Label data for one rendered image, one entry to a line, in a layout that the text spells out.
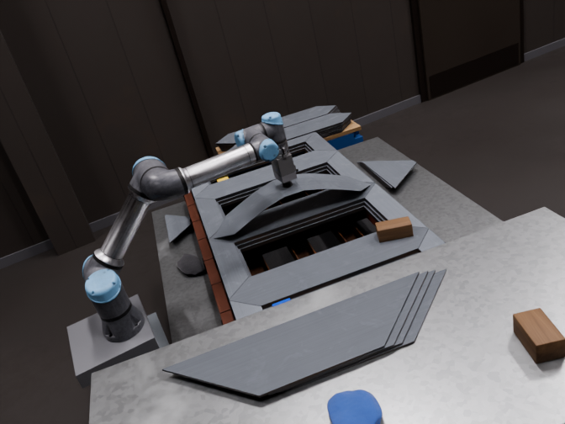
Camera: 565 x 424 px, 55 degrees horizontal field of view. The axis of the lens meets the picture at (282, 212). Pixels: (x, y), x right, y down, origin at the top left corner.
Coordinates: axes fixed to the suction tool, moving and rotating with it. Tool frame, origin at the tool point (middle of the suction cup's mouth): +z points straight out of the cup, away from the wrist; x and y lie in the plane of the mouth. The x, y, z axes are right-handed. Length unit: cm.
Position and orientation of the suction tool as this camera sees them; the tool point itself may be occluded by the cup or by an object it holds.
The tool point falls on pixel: (287, 188)
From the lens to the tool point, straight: 221.0
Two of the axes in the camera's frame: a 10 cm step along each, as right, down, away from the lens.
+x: -8.9, 3.7, -2.7
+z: 2.2, 8.6, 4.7
